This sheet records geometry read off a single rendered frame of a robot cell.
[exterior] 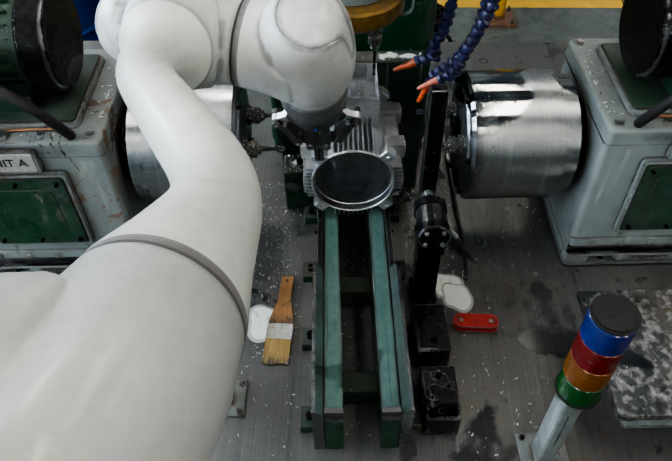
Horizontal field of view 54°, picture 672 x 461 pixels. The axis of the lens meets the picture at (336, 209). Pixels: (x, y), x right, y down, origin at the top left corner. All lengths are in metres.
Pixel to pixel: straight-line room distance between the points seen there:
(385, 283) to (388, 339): 0.12
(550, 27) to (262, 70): 3.11
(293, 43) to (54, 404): 0.50
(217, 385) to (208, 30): 0.49
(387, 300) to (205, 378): 0.91
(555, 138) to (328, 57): 0.63
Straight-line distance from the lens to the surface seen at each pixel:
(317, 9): 0.70
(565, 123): 1.25
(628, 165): 1.29
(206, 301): 0.32
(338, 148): 1.19
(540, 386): 1.29
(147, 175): 1.24
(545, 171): 1.26
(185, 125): 0.51
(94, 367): 0.27
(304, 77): 0.72
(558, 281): 1.43
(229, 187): 0.42
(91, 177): 1.26
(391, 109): 1.32
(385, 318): 1.17
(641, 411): 1.18
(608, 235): 1.43
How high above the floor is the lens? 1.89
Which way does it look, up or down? 47 degrees down
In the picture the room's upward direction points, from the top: 1 degrees counter-clockwise
